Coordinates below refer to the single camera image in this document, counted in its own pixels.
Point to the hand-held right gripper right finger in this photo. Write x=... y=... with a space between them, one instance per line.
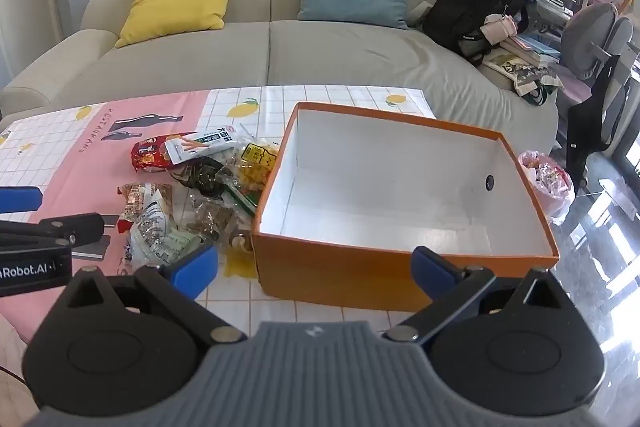
x=432 y=269

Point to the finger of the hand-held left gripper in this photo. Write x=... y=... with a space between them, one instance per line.
x=20 y=199
x=85 y=229

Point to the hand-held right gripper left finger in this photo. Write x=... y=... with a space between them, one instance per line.
x=192 y=267

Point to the light green snack packet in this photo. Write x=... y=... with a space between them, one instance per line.
x=180 y=244

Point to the yellow clear snack packet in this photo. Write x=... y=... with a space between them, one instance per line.
x=240 y=264

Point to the clear packet of brown pieces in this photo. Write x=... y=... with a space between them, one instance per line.
x=212 y=219

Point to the white printed snack packet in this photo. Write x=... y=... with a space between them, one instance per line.
x=150 y=232

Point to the red-brown striped snack packet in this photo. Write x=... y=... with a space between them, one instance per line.
x=137 y=197

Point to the green sausage stick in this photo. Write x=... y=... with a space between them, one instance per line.
x=242 y=202

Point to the dark green snack packet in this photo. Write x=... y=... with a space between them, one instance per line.
x=202 y=179

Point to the red noodle snack packet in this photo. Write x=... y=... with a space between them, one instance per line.
x=147 y=154

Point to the orange cardboard box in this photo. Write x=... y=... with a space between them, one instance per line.
x=325 y=272

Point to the white carrot-print snack packet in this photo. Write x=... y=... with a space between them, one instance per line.
x=200 y=142

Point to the pink and white lemon tablecloth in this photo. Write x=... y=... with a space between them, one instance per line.
x=75 y=147

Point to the trash bin with pink bag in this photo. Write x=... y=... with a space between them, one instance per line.
x=550 y=192

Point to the cream door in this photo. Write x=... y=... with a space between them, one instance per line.
x=20 y=7

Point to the printed tote bag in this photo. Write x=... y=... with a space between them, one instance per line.
x=520 y=74

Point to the beige sofa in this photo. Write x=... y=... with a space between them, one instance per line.
x=350 y=57

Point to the stack of books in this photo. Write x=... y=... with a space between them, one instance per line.
x=530 y=47

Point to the pink folded cloth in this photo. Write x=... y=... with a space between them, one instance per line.
x=497 y=29

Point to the black backpack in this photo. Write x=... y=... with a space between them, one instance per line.
x=465 y=12

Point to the grey desk chair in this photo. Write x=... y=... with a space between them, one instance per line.
x=595 y=32

